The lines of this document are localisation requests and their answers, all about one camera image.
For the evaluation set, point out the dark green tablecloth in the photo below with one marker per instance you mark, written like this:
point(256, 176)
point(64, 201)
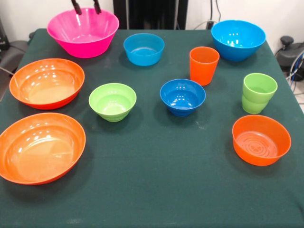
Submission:
point(152, 154)

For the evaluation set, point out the small orange bowl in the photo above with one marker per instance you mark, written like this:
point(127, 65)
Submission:
point(261, 161)

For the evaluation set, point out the dark blue bowl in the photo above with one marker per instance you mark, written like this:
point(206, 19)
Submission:
point(183, 104)

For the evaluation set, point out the small light blue bowl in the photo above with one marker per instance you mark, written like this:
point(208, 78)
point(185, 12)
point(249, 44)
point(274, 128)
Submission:
point(142, 57)

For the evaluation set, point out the dark grey floor base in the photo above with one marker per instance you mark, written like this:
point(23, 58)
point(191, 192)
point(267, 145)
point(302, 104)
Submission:
point(292, 54)
point(14, 52)

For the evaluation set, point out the large pink bowl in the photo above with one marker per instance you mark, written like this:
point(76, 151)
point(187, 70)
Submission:
point(83, 47)

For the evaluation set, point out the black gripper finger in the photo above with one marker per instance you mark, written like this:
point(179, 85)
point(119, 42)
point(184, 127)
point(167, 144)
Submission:
point(77, 8)
point(97, 7)

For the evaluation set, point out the green cup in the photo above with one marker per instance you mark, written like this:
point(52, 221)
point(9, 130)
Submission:
point(256, 102)

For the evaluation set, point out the large orange bowl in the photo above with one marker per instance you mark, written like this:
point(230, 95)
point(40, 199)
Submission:
point(35, 154)
point(47, 95)

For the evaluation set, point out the green bowl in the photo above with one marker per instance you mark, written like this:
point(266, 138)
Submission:
point(111, 111)

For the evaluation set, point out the orange cup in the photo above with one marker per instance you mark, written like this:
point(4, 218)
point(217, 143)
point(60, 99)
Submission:
point(203, 71)

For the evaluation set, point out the black equipment box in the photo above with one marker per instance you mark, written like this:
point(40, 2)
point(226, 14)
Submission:
point(3, 38)

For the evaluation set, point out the large light blue bowl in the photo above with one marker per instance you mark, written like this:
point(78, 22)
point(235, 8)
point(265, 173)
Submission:
point(237, 52)

